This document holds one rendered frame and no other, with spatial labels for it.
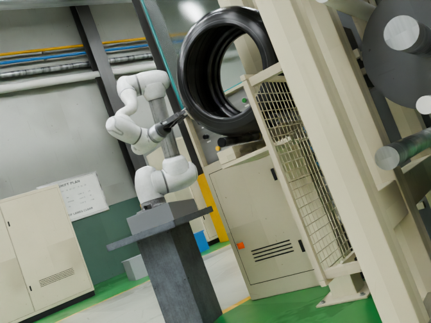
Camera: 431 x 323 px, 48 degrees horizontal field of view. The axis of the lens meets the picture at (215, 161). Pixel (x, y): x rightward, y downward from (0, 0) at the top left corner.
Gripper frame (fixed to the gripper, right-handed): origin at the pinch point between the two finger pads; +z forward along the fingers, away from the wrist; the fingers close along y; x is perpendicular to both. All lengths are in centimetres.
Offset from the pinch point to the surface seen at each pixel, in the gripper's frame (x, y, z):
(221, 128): 20.5, -11.7, 18.5
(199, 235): 36, 435, -372
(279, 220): 69, 59, -17
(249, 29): -7, -12, 53
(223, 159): 32.9, -11.2, 11.5
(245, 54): -13.1, 25.8, 29.9
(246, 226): 63, 59, -40
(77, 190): -165, 470, -625
